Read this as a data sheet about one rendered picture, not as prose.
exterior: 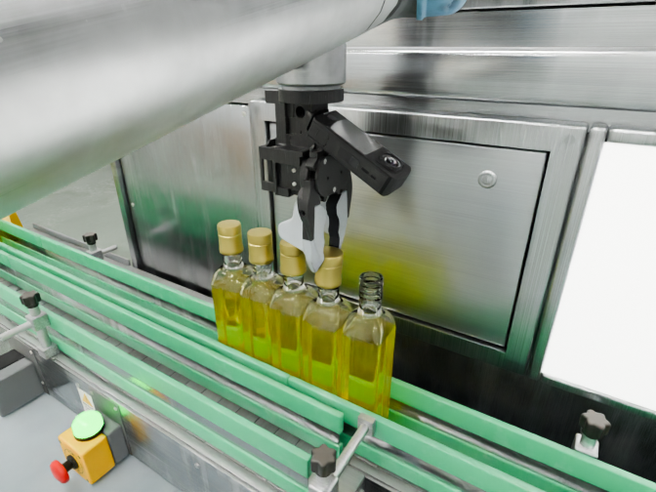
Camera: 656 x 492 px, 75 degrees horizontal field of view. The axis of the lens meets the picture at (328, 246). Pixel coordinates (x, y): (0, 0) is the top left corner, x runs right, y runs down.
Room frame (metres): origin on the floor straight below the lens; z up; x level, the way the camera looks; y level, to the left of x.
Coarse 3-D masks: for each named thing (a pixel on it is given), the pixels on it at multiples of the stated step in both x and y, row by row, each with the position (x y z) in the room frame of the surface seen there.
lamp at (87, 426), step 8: (80, 416) 0.50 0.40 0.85; (88, 416) 0.50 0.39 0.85; (96, 416) 0.51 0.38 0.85; (72, 424) 0.49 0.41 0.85; (80, 424) 0.49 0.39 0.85; (88, 424) 0.49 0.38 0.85; (96, 424) 0.50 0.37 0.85; (80, 432) 0.48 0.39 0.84; (88, 432) 0.48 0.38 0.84; (96, 432) 0.49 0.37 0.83; (80, 440) 0.48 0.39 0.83; (88, 440) 0.48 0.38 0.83
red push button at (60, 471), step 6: (54, 462) 0.46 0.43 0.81; (66, 462) 0.46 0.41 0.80; (54, 468) 0.45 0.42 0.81; (60, 468) 0.45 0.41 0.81; (66, 468) 0.46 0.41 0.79; (72, 468) 0.46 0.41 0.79; (54, 474) 0.45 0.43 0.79; (60, 474) 0.44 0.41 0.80; (66, 474) 0.44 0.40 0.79; (60, 480) 0.44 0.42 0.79; (66, 480) 0.44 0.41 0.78
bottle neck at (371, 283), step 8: (368, 272) 0.46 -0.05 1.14; (376, 272) 0.46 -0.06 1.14; (360, 280) 0.45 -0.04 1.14; (368, 280) 0.44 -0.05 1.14; (376, 280) 0.44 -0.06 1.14; (360, 288) 0.45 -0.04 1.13; (368, 288) 0.44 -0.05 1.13; (376, 288) 0.44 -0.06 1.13; (360, 296) 0.45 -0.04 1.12; (368, 296) 0.44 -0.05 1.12; (376, 296) 0.44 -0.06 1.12; (360, 304) 0.45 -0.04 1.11; (368, 304) 0.44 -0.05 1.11; (376, 304) 0.44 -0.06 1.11; (360, 312) 0.44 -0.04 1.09; (368, 312) 0.44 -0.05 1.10; (376, 312) 0.44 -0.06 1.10
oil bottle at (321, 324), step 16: (320, 304) 0.47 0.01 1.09; (336, 304) 0.47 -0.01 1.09; (304, 320) 0.47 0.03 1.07; (320, 320) 0.45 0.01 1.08; (336, 320) 0.45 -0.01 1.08; (304, 336) 0.47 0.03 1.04; (320, 336) 0.45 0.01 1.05; (336, 336) 0.44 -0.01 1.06; (304, 352) 0.47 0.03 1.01; (320, 352) 0.45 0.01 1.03; (336, 352) 0.44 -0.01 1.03; (304, 368) 0.47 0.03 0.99; (320, 368) 0.45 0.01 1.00; (336, 368) 0.44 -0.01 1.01; (320, 384) 0.45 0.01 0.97; (336, 384) 0.44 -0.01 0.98
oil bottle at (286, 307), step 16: (304, 288) 0.51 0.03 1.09; (272, 304) 0.50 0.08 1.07; (288, 304) 0.49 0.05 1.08; (304, 304) 0.49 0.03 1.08; (272, 320) 0.50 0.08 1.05; (288, 320) 0.48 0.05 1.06; (272, 336) 0.50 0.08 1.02; (288, 336) 0.48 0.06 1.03; (272, 352) 0.50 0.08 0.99; (288, 352) 0.48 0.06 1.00; (288, 368) 0.48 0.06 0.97
